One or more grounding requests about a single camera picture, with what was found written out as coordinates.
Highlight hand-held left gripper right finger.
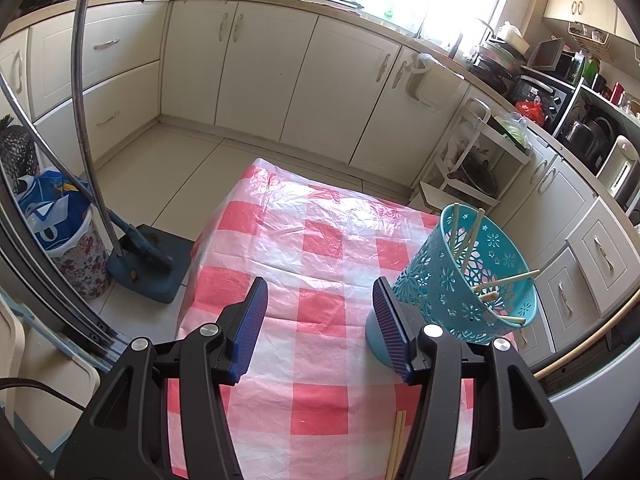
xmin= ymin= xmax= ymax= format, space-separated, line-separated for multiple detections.
xmin=373 ymin=276 xmax=584 ymax=480

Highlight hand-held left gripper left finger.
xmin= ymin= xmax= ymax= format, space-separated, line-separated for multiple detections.
xmin=54 ymin=276 xmax=270 ymax=480

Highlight teal perforated plastic basket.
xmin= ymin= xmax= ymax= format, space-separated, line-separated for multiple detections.
xmin=365 ymin=203 xmax=541 ymax=368

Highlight pink checkered plastic tablecloth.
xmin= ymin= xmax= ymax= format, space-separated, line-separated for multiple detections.
xmin=167 ymin=157 xmax=501 ymax=480

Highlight blue steam mop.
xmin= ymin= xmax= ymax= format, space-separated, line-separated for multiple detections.
xmin=74 ymin=0 xmax=193 ymax=304

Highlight black pan with glass lid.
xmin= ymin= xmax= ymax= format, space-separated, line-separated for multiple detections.
xmin=447 ymin=152 xmax=501 ymax=198

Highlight floral trash bin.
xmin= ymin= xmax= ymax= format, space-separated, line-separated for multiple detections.
xmin=47 ymin=210 xmax=113 ymax=301

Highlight wooden stick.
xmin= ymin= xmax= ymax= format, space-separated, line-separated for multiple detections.
xmin=532 ymin=317 xmax=626 ymax=381

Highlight floral bin with blue bag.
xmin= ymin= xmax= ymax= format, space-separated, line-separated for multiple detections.
xmin=0 ymin=170 xmax=123 ymax=371

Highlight white rolling cart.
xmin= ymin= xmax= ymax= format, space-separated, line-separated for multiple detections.
xmin=420 ymin=97 xmax=531 ymax=211

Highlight blue and white plastic bag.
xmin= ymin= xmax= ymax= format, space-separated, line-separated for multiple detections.
xmin=15 ymin=170 xmax=93 ymax=251

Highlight bag of green vegetables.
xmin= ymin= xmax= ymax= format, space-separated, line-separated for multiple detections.
xmin=492 ymin=112 xmax=531 ymax=148

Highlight white hanging door bin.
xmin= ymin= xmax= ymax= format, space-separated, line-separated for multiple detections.
xmin=407 ymin=52 xmax=463 ymax=108

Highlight red plastic bag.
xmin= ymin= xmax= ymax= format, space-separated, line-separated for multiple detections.
xmin=515 ymin=100 xmax=546 ymax=126

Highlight cream base cabinets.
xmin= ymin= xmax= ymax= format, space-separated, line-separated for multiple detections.
xmin=0 ymin=0 xmax=640 ymax=356

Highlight metal pole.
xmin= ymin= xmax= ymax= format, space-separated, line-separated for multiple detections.
xmin=0 ymin=82 xmax=128 ymax=243

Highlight steel kettle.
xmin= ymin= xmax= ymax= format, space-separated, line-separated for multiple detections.
xmin=565 ymin=120 xmax=616 ymax=171

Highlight black toaster oven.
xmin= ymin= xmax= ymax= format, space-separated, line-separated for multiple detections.
xmin=512 ymin=75 xmax=576 ymax=133

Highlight white electric thermos pot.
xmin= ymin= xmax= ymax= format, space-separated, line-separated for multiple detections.
xmin=595 ymin=135 xmax=640 ymax=198

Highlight stack of pots and dishes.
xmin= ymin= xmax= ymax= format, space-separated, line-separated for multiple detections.
xmin=467 ymin=35 xmax=526 ymax=93

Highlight black mesh brush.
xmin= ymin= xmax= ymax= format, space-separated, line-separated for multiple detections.
xmin=0 ymin=115 xmax=38 ymax=181

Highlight white container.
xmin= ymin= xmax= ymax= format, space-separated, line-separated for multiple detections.
xmin=497 ymin=21 xmax=531 ymax=53

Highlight microwave oven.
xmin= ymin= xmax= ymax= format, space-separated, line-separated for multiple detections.
xmin=527 ymin=37 xmax=586 ymax=83

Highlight wire hanging basket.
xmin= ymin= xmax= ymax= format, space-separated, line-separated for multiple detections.
xmin=567 ymin=22 xmax=616 ymax=61

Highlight cream corner wall cabinet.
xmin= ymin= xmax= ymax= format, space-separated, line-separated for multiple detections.
xmin=542 ymin=0 xmax=640 ymax=43

